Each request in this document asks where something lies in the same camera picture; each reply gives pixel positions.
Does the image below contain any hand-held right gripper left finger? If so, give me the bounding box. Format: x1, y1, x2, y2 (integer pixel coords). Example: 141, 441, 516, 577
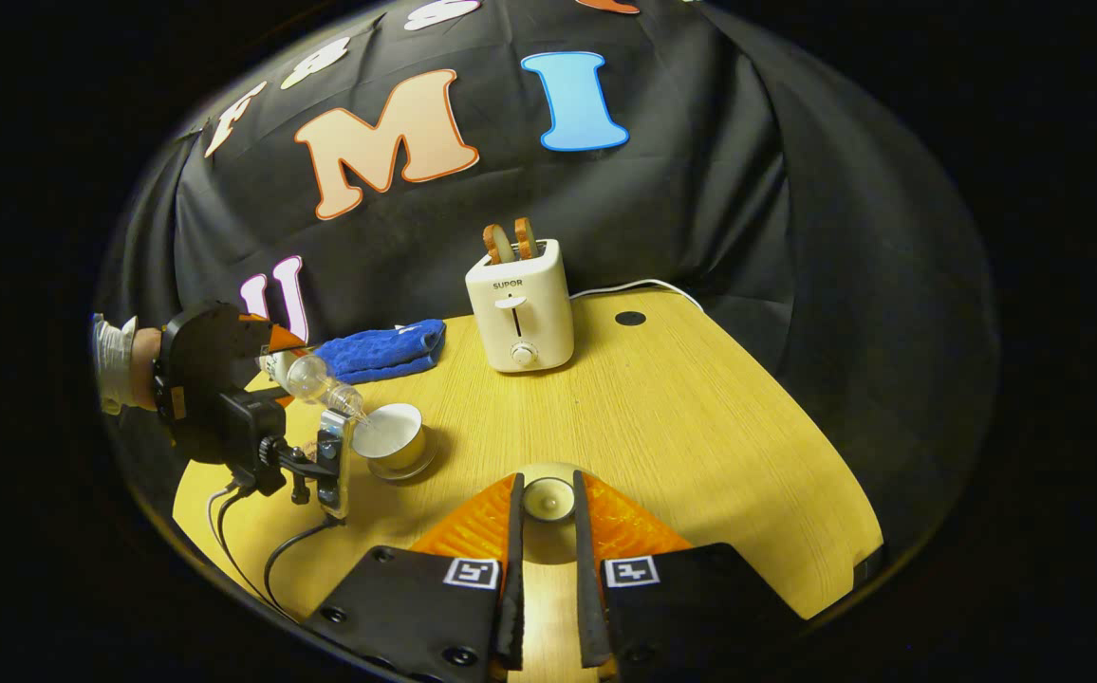
300, 471, 525, 683

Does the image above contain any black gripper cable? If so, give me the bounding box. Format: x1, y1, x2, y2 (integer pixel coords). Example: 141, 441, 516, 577
263, 517, 343, 618
214, 484, 274, 610

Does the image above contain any white teacup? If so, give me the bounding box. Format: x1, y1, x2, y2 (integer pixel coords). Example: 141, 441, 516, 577
351, 402, 437, 482

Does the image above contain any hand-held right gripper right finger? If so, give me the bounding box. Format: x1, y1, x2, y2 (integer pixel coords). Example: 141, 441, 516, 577
571, 470, 806, 683

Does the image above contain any black backdrop cloth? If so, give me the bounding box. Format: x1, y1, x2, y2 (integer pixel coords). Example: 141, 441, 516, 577
93, 0, 1000, 570

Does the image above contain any blue folded towel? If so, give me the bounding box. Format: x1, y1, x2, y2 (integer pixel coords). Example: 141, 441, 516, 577
313, 319, 447, 385

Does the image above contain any white toaster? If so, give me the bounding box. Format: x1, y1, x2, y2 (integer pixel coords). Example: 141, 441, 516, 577
465, 238, 575, 374

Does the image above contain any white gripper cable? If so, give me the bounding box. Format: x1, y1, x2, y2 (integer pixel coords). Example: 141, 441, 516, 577
205, 482, 238, 546

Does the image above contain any white toaster cable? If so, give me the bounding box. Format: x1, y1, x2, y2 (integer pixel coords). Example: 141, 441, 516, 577
567, 278, 706, 314

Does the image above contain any clear water bottle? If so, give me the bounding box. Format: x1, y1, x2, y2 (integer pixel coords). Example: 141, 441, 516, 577
259, 346, 369, 419

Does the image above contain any white teacup lid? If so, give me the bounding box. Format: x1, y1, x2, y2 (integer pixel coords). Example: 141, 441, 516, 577
518, 462, 580, 565

